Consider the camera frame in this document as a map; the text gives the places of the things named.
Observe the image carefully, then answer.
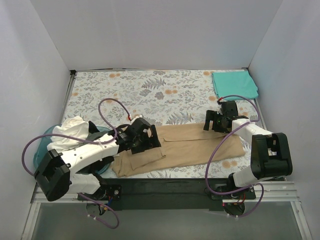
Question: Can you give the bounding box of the tan t shirt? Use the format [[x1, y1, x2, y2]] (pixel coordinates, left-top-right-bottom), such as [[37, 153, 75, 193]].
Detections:
[[111, 122, 245, 178]]

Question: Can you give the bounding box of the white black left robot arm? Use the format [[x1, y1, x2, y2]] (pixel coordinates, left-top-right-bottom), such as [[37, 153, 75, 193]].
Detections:
[[34, 117, 161, 202]]

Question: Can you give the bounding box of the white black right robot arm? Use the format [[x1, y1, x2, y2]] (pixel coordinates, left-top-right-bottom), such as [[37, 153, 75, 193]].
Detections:
[[203, 99, 293, 199]]

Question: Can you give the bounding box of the folded teal t shirt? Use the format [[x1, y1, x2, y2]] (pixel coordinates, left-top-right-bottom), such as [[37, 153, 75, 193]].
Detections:
[[212, 71, 259, 100]]

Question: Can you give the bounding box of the floral patterned table mat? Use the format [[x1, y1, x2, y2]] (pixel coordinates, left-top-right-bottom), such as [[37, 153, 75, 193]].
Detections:
[[61, 68, 279, 179]]

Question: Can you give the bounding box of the black crumpled t shirt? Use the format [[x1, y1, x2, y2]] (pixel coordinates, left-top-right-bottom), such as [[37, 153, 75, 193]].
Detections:
[[86, 121, 106, 142]]

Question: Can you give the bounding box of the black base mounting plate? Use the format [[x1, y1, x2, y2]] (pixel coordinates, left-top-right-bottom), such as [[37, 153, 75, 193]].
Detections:
[[77, 178, 257, 211]]

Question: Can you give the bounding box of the white crumpled t shirt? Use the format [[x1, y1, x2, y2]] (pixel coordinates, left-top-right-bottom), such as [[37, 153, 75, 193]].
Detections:
[[47, 116, 89, 153]]

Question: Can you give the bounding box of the teal translucent laundry basket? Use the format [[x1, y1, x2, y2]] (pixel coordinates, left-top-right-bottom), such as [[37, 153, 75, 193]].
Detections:
[[33, 124, 110, 168]]

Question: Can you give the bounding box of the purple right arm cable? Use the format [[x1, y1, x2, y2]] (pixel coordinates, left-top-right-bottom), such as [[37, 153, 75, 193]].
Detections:
[[204, 94, 265, 218]]

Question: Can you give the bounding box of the aluminium extrusion rail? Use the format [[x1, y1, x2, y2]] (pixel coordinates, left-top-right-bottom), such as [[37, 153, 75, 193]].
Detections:
[[31, 181, 300, 204]]

